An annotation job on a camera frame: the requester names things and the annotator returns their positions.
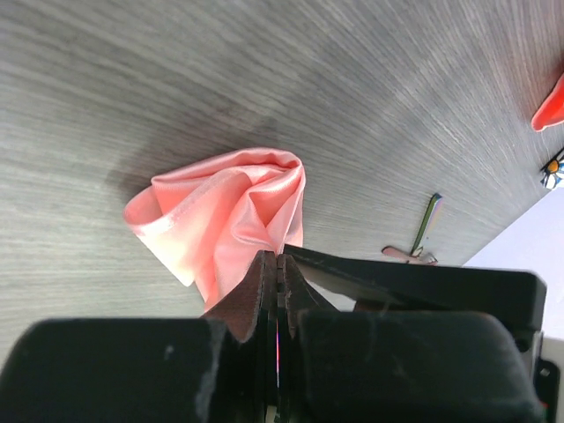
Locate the folded coral cloth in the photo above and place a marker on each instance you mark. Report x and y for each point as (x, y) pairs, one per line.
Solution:
(550, 112)

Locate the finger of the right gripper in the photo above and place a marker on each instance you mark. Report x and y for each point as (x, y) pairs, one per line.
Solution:
(516, 298)

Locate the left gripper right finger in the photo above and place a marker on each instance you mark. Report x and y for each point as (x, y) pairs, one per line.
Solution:
(343, 360)

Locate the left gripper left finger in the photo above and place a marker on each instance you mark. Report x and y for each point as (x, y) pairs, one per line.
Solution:
(220, 367)

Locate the pink satin napkin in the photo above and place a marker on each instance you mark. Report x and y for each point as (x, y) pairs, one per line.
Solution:
(205, 222)

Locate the folded white shirt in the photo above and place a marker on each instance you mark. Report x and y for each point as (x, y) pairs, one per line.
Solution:
(553, 172)

